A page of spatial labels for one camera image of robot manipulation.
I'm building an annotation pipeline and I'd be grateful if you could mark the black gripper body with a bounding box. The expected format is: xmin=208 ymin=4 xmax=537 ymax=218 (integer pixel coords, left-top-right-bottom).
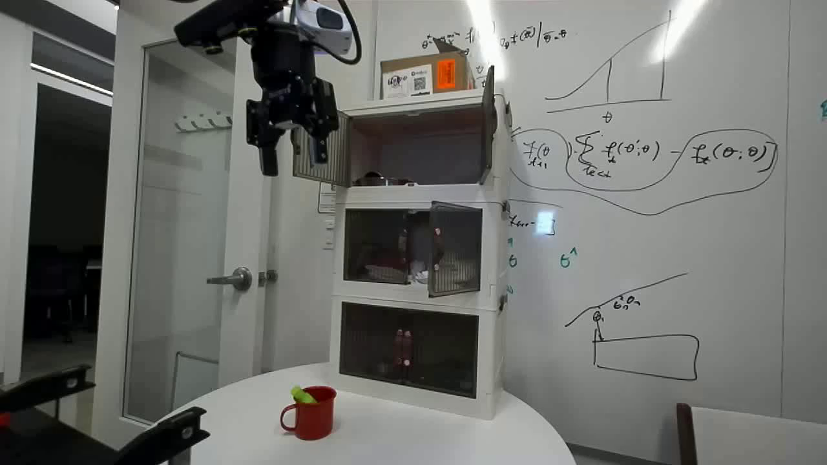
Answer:
xmin=249 ymin=22 xmax=324 ymax=111

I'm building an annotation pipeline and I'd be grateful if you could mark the red metal cup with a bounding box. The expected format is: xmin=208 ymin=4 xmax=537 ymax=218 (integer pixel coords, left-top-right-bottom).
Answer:
xmin=278 ymin=384 xmax=338 ymax=442

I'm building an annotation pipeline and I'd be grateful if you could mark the ribbed metal panel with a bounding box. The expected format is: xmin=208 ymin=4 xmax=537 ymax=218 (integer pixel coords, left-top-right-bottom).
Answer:
xmin=289 ymin=111 xmax=353 ymax=187

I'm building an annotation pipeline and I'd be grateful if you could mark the white coat hook rack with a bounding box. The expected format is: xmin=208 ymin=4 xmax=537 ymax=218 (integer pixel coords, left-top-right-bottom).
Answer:
xmin=173 ymin=109 xmax=235 ymax=136

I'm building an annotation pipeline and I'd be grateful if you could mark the white room door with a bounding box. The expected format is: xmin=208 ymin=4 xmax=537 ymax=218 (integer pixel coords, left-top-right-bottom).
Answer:
xmin=90 ymin=6 xmax=283 ymax=433

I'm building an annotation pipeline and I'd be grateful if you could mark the brown cardboard box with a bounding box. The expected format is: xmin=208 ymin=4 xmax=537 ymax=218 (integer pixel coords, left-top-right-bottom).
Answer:
xmin=379 ymin=35 xmax=478 ymax=103

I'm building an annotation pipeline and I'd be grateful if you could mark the translucent cabinet door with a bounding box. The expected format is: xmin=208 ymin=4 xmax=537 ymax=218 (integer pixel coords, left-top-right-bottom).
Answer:
xmin=426 ymin=198 xmax=486 ymax=300
xmin=338 ymin=300 xmax=481 ymax=400
xmin=478 ymin=65 xmax=499 ymax=185

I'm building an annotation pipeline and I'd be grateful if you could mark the white three-tier cabinet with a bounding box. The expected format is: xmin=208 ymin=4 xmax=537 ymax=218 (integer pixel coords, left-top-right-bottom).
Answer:
xmin=329 ymin=84 xmax=518 ymax=421

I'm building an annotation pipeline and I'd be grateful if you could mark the black metal bar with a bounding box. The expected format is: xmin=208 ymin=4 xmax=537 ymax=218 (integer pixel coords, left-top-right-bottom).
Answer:
xmin=112 ymin=404 xmax=212 ymax=465
xmin=0 ymin=363 xmax=96 ymax=416

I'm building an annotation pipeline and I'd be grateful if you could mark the wood-framed white chair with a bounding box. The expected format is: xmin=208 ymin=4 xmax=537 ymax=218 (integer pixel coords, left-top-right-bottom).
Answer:
xmin=676 ymin=400 xmax=827 ymax=465

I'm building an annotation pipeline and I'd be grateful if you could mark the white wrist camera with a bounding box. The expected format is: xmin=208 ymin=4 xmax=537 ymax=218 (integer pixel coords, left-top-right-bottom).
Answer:
xmin=289 ymin=0 xmax=358 ymax=56

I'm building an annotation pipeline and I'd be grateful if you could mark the white light switch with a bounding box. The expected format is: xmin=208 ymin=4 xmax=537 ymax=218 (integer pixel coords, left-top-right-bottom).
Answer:
xmin=315 ymin=183 xmax=338 ymax=252

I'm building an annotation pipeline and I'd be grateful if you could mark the silver door lever handle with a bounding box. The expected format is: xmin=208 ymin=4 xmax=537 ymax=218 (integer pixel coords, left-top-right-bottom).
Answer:
xmin=205 ymin=266 xmax=253 ymax=293

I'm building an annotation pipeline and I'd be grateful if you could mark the large wall whiteboard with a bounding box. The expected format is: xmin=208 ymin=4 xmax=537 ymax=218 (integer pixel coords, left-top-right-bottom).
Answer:
xmin=371 ymin=0 xmax=827 ymax=429

